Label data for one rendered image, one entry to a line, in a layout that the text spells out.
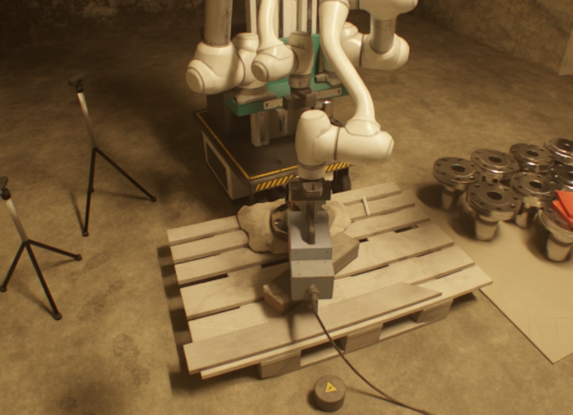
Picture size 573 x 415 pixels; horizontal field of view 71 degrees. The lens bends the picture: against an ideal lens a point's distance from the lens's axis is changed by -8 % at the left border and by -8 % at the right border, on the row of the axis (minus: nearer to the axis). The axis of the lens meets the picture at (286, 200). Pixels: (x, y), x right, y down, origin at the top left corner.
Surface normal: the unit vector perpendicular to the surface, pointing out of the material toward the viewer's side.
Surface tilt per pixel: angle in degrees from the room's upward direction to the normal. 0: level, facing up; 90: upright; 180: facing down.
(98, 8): 90
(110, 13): 90
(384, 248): 0
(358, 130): 36
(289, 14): 90
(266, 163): 0
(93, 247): 0
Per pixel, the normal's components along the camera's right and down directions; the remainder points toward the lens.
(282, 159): 0.00, -0.82
